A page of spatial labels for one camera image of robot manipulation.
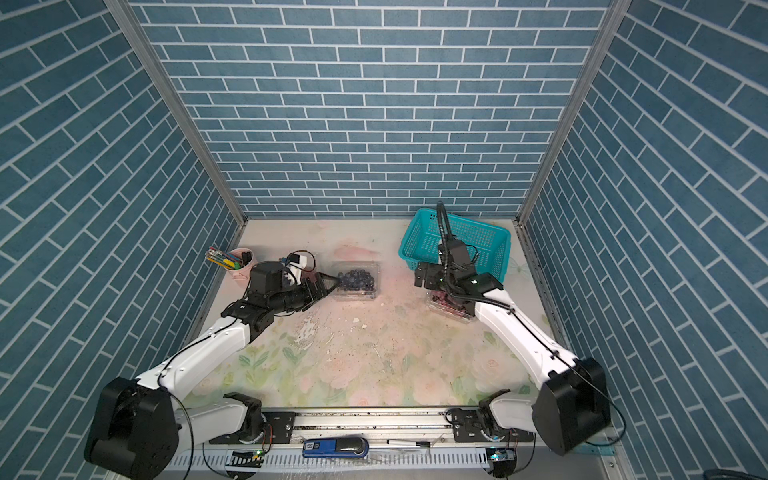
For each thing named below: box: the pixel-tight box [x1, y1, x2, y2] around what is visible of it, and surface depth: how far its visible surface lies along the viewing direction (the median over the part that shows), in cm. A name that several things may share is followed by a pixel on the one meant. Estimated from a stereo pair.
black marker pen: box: [386, 439, 431, 448], surface depth 74 cm
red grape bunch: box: [431, 290, 454, 309], surface depth 95 cm
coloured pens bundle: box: [205, 247, 243, 270], surface depth 92 cm
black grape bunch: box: [338, 269, 376, 292], surface depth 100 cm
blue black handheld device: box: [302, 437, 369, 458], surface depth 71 cm
